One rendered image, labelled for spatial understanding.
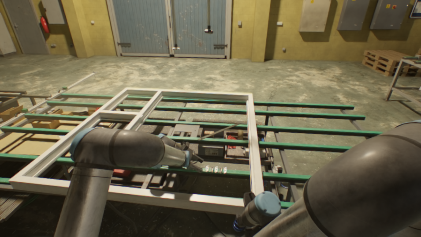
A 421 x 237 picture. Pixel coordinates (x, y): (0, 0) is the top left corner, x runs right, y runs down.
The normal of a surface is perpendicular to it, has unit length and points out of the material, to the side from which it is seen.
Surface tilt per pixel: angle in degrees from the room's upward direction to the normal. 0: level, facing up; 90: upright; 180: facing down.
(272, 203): 19
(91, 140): 36
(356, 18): 90
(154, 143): 54
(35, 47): 90
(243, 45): 90
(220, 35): 90
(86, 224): 59
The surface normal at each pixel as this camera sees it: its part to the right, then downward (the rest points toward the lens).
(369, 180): -0.56, -0.40
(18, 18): -0.11, 0.45
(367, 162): -0.59, -0.65
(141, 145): 0.62, -0.31
